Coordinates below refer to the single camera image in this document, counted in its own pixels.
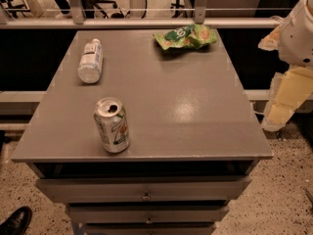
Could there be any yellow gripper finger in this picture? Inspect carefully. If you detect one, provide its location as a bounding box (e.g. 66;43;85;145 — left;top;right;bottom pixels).
258;25;281;51
261;66;313;131

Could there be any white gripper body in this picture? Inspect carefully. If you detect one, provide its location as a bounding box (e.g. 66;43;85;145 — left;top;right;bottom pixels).
279;0;313;67

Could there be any clear plastic water bottle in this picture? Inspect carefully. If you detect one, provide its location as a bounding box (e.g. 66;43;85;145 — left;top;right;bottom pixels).
77;39;103;84

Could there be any green chip bag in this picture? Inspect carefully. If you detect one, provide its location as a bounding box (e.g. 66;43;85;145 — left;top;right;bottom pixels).
154;23;217;50

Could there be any grey drawer cabinet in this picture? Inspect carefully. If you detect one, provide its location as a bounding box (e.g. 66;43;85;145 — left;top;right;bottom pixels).
13;30;272;235

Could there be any green white soda can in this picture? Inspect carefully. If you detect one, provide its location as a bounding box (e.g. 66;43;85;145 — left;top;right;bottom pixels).
94;97;130;153

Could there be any black office chair base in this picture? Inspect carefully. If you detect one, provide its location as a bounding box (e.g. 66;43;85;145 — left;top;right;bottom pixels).
85;0;124;19

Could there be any grey metal railing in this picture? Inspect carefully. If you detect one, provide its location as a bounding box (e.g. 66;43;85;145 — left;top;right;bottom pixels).
0;0;286;29

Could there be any black leather shoe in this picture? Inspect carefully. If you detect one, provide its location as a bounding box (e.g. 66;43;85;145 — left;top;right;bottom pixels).
0;206;32;235

